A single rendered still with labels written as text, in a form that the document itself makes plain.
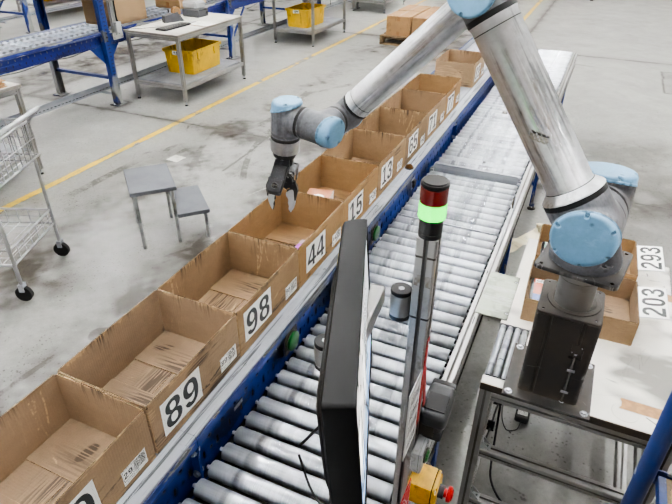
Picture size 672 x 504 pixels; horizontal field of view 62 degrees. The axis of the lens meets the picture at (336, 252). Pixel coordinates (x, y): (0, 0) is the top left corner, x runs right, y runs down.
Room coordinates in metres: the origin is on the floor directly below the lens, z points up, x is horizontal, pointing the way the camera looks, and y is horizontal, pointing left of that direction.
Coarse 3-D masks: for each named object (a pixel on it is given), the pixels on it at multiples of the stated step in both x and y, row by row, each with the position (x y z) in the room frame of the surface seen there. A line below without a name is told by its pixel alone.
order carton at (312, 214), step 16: (256, 208) 1.94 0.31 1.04; (304, 208) 2.07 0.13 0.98; (320, 208) 2.04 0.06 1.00; (336, 208) 1.94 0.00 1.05; (240, 224) 1.83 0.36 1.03; (256, 224) 1.93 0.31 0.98; (272, 224) 2.04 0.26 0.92; (288, 224) 2.09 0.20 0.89; (304, 224) 2.07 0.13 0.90; (320, 224) 2.04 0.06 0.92; (336, 224) 1.93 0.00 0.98; (272, 240) 1.97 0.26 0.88; (288, 240) 1.96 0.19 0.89; (304, 256) 1.68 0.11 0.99; (304, 272) 1.68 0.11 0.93
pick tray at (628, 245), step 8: (544, 224) 2.18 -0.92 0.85; (544, 232) 2.18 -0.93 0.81; (544, 240) 2.17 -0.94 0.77; (624, 240) 2.05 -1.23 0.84; (632, 240) 2.04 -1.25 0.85; (624, 248) 2.05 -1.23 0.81; (632, 248) 2.04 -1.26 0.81; (536, 256) 1.93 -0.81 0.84; (632, 264) 1.94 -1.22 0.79; (632, 272) 1.89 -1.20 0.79
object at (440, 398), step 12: (432, 384) 0.97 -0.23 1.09; (444, 384) 0.97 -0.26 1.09; (456, 384) 0.97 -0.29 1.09; (432, 396) 0.93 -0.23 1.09; (444, 396) 0.93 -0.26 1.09; (432, 408) 0.90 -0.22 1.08; (444, 408) 0.90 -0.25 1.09; (420, 420) 0.90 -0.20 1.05; (432, 420) 0.88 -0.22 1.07; (444, 420) 0.88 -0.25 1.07
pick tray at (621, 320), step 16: (544, 272) 1.87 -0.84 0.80; (528, 288) 1.82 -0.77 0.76; (624, 288) 1.76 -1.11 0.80; (528, 304) 1.63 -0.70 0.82; (608, 304) 1.72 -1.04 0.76; (624, 304) 1.72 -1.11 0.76; (528, 320) 1.62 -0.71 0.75; (608, 320) 1.53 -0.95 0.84; (624, 320) 1.51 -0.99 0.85; (608, 336) 1.52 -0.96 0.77; (624, 336) 1.50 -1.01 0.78
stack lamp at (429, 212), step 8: (424, 192) 0.88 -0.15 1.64; (432, 192) 0.87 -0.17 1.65; (440, 192) 0.87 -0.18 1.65; (448, 192) 0.89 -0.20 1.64; (424, 200) 0.88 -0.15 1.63; (432, 200) 0.87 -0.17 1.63; (440, 200) 0.87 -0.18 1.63; (424, 208) 0.88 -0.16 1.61; (432, 208) 0.87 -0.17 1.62; (440, 208) 0.87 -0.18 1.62; (424, 216) 0.88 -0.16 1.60; (432, 216) 0.87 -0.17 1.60; (440, 216) 0.87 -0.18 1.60
